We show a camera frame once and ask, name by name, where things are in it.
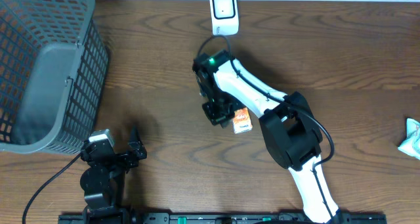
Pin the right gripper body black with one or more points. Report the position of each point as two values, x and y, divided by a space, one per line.
222 104

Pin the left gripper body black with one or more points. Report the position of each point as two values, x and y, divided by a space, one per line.
125 161

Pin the small orange box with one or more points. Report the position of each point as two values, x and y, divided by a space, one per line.
242 121

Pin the white wet wipes pack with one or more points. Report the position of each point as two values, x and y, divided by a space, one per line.
410 145

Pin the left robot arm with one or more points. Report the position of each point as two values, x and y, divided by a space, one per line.
103 183

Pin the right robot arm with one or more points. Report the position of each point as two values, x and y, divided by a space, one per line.
291 134

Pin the white barcode scanner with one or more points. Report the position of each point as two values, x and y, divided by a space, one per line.
224 17

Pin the grey plastic mesh basket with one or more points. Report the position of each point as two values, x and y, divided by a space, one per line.
53 67

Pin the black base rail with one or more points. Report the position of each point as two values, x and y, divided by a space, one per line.
187 218

